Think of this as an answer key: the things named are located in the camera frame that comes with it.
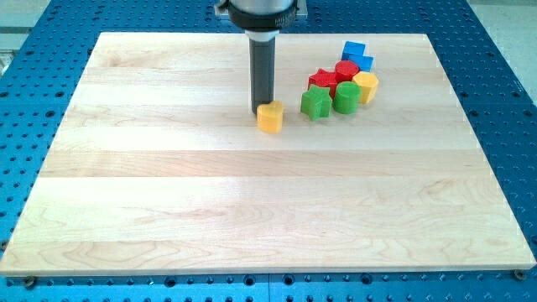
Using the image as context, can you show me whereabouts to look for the yellow heart block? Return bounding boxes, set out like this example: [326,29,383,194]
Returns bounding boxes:
[257,101,284,133]

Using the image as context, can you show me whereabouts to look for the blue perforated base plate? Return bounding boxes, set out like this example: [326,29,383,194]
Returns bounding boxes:
[1,1,536,301]

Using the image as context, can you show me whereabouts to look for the light wooden board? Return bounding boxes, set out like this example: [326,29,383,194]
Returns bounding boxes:
[1,33,535,277]

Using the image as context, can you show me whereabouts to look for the green cylinder block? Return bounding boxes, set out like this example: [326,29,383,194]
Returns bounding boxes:
[333,81,361,114]

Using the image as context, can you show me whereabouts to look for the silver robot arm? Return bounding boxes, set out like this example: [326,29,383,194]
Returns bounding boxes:
[214,0,300,113]

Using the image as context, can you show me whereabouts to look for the green star block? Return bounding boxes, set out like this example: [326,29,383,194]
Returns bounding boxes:
[300,84,332,121]

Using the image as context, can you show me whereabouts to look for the red star block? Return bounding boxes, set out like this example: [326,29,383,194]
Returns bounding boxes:
[308,69,338,98]

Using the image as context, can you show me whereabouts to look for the blue cube block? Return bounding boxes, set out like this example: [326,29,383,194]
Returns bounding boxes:
[341,41,366,60]

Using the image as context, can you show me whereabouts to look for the blue flat block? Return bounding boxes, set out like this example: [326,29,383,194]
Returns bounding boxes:
[349,55,374,72]

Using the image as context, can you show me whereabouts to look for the red cylinder block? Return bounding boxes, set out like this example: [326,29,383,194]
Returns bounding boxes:
[335,60,360,82]

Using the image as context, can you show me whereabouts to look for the yellow hexagon block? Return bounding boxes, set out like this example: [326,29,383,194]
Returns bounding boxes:
[352,70,379,104]

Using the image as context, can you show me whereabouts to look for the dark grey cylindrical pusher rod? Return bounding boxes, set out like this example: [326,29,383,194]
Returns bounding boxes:
[245,30,279,114]

